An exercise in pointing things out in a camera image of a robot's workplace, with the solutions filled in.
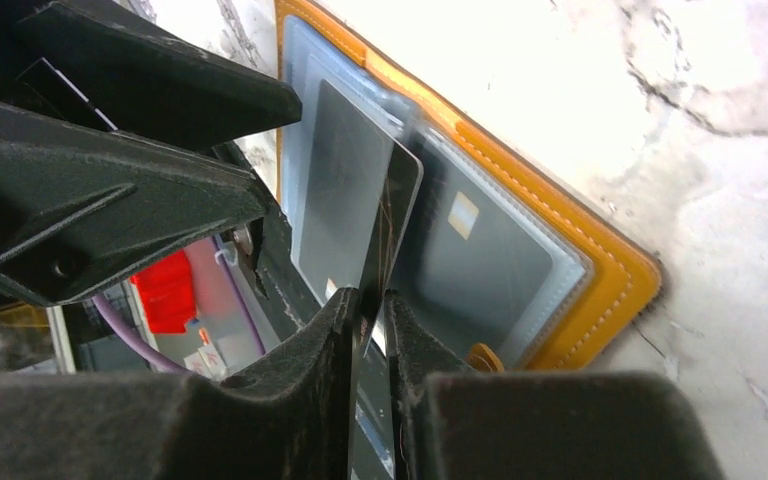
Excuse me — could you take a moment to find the yellow-brown card holder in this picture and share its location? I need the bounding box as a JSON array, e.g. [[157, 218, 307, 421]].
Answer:
[[275, 1, 662, 370]]

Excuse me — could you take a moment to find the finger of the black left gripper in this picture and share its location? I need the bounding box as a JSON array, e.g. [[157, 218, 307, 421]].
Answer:
[[0, 102, 272, 306], [12, 1, 302, 151]]

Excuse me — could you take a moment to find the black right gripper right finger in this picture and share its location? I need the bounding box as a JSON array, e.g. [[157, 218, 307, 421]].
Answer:
[[383, 291, 724, 479]]

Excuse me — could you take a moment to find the black card with chip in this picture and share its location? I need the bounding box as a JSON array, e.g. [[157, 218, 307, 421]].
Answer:
[[391, 134, 553, 368]]

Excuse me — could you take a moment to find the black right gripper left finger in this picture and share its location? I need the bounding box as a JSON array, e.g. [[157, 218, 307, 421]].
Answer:
[[0, 288, 360, 479]]

